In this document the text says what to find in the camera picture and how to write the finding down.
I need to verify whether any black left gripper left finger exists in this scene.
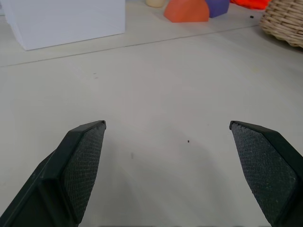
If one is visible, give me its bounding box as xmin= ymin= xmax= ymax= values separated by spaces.
xmin=0 ymin=120 xmax=107 ymax=227

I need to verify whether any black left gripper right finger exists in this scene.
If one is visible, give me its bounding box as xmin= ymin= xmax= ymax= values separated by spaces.
xmin=229 ymin=120 xmax=303 ymax=227

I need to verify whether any wicker basket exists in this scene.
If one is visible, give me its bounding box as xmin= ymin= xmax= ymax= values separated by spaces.
xmin=258 ymin=0 xmax=303 ymax=49

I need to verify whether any white box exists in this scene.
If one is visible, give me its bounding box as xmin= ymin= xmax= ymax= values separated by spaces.
xmin=0 ymin=0 xmax=126 ymax=51

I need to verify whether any bright orange-red object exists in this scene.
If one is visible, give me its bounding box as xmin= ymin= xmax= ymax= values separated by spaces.
xmin=230 ymin=0 xmax=271 ymax=10

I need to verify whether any purple block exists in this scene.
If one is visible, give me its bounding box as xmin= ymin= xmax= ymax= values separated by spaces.
xmin=205 ymin=0 xmax=231 ymax=18

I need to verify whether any orange arched block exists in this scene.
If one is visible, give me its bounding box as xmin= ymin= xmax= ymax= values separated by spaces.
xmin=163 ymin=0 xmax=210 ymax=24

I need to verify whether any cream round block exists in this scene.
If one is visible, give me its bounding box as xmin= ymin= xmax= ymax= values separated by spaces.
xmin=145 ymin=0 xmax=165 ymax=8

